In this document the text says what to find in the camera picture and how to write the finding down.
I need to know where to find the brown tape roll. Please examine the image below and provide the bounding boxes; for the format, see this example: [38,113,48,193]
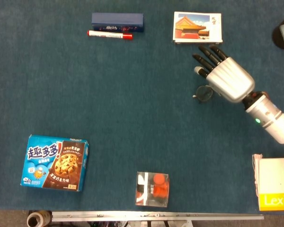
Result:
[27,210,53,227]

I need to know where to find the aluminium rail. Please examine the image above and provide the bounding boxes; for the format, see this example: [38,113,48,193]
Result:
[51,211,265,222]

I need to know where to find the black-framed eyeglasses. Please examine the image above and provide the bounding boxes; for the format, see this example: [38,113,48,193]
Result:
[193,85,214,104]

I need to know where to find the red white marker pen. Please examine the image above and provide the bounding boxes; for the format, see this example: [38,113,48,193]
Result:
[87,30,134,41]

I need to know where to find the worn pinkish paper stack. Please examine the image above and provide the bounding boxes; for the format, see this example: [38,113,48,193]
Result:
[251,154,263,197]

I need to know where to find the palace picture postcard box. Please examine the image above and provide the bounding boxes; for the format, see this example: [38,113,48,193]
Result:
[172,11,223,45]

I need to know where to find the navy blue pencil case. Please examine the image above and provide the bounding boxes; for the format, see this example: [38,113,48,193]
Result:
[91,12,144,33]

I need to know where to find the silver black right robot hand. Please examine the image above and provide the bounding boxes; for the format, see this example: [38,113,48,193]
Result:
[192,44,256,104]

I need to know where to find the black mesh pen holder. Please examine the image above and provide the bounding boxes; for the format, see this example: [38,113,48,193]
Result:
[271,9,284,50]

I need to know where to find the white yellow Lexicon book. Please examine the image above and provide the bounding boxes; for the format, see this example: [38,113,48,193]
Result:
[257,157,284,211]

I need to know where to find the clear box with red pieces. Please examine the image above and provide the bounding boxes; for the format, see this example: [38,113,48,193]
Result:
[135,171,170,208]

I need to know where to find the blue chocolate cookie box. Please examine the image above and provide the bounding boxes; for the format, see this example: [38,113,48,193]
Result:
[20,134,90,192]

